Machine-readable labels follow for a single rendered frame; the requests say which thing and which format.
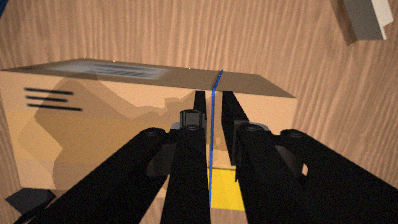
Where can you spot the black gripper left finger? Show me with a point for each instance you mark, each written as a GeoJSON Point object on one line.
{"type": "Point", "coordinates": [116, 192]}

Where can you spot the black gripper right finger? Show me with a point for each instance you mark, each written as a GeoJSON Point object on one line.
{"type": "Point", "coordinates": [342, 191]}

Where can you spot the yellow flat panel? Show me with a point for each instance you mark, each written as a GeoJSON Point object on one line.
{"type": "Point", "coordinates": [225, 192]}

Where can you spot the brown cardboard box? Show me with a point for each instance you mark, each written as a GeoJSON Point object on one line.
{"type": "Point", "coordinates": [66, 117]}

